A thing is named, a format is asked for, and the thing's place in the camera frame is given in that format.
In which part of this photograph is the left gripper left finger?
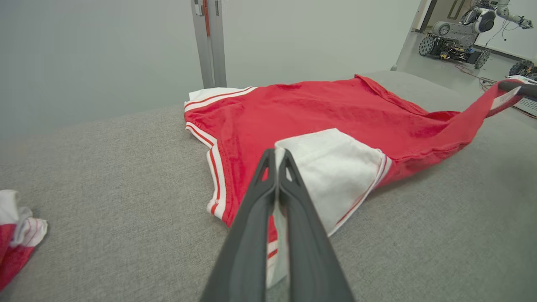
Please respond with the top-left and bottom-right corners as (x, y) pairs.
(201, 148), (278, 302)

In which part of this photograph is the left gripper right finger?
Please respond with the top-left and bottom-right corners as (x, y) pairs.
(277, 149), (355, 302)

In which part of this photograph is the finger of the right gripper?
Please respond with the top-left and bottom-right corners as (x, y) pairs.
(498, 81), (537, 99)

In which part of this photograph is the red basketball jersey white trim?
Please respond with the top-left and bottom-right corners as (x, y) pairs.
(0, 190), (48, 292)

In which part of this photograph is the white flat box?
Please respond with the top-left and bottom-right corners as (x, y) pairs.
(506, 75), (537, 117)

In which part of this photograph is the black rubber wheel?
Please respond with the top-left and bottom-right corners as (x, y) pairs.
(509, 60), (537, 81)

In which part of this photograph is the grey fabric sofa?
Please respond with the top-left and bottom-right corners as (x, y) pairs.
(0, 70), (537, 302)

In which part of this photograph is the red floor cable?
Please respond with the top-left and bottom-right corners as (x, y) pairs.
(454, 62), (505, 91)

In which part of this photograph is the grey partition post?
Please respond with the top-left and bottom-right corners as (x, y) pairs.
(191, 0), (227, 89)

